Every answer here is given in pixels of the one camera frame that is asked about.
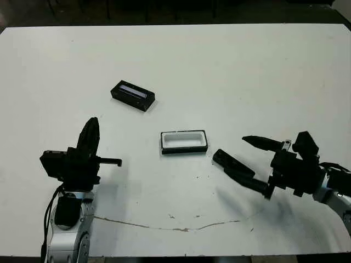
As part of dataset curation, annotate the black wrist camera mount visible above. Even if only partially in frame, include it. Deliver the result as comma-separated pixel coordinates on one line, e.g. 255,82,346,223
39,150,69,182
291,131,320,165

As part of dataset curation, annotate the black box base white insert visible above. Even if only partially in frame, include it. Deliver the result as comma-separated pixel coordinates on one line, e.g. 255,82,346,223
158,128,210,156

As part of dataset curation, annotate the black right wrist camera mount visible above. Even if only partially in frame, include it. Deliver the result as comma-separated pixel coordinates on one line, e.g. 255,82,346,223
291,131,320,165

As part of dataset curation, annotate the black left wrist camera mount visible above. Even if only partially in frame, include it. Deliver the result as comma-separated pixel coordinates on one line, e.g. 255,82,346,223
39,150,69,182

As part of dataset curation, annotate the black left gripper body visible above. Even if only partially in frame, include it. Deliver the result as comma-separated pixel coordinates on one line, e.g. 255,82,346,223
61,146,123,193

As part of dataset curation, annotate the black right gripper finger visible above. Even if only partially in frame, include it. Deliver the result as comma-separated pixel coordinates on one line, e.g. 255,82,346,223
223,166,273,199
241,135,284,152

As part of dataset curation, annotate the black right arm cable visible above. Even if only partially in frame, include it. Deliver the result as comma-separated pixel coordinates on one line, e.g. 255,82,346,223
319,162,351,174

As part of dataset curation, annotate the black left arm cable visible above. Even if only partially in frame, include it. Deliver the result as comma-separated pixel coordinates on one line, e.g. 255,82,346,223
40,185,64,260

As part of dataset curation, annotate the slim black camera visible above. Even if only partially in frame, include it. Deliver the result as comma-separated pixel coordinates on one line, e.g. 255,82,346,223
212,148,256,185

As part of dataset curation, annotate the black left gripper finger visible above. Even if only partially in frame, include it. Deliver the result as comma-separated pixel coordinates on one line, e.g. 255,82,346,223
89,117,101,158
76,117,97,156

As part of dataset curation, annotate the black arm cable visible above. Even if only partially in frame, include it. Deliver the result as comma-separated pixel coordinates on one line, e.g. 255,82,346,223
319,162,351,174
40,185,64,260

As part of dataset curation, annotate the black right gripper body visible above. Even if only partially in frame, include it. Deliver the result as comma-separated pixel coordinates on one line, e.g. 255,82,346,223
264,139,325,200

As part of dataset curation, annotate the black box lid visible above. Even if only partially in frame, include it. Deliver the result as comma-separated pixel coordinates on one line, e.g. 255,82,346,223
110,79,156,113

